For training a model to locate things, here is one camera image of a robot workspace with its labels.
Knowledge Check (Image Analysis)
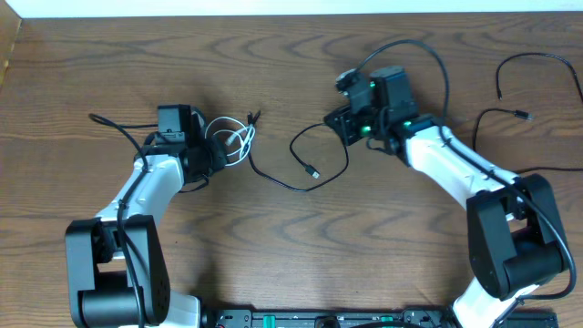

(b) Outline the white usb cable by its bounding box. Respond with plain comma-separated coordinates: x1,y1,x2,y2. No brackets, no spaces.
203,116,257,168

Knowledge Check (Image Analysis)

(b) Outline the black usb cable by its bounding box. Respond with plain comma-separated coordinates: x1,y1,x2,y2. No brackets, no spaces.
245,109,351,193
471,52,583,175

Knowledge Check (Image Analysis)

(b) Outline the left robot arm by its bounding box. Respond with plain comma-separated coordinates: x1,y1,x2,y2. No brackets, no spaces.
65,104,227,327

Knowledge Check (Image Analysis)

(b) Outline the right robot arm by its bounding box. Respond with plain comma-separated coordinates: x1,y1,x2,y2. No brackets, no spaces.
323,66,575,327

